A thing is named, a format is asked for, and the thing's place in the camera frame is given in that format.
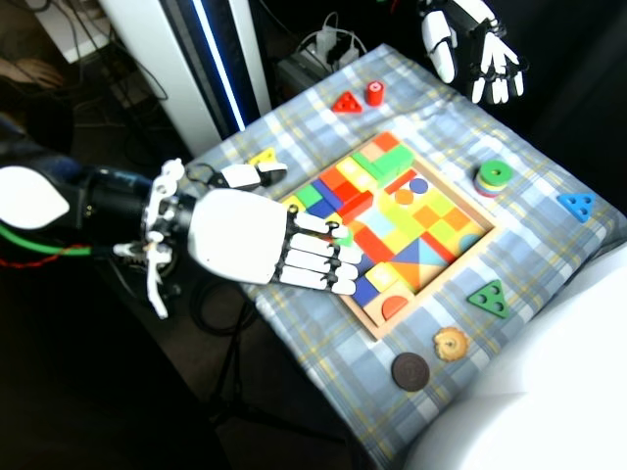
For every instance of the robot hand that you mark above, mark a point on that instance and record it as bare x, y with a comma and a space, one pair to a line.
235, 235
497, 51

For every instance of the green cylinder with minus sign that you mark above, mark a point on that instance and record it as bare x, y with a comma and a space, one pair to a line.
346, 240

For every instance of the yellow triangle with holes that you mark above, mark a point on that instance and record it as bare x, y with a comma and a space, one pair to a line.
255, 160

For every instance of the red cylinder with letter Q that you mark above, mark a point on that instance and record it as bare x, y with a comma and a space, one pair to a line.
374, 98

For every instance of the blue plaid cloth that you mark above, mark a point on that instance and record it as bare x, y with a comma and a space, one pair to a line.
343, 338

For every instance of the red triangle with holes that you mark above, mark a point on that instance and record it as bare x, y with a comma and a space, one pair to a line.
348, 108

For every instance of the white power strip with plugs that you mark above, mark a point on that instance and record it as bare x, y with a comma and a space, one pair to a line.
325, 41

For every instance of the black box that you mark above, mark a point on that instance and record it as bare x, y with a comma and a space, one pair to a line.
294, 73

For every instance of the blue triangle with holes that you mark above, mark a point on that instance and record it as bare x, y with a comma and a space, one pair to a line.
578, 204

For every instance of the wooden puzzle tray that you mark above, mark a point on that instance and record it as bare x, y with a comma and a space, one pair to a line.
443, 218

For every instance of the white pillar with blue light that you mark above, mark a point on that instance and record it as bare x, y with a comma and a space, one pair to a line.
161, 73

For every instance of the round chocolate cookie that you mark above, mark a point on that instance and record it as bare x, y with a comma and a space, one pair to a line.
410, 372

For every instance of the green triangle with holes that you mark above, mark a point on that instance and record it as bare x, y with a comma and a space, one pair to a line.
477, 297

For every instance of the tan flower-shaped cookie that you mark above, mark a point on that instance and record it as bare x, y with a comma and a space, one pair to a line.
458, 347

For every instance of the white box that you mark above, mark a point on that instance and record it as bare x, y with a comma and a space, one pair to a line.
63, 39

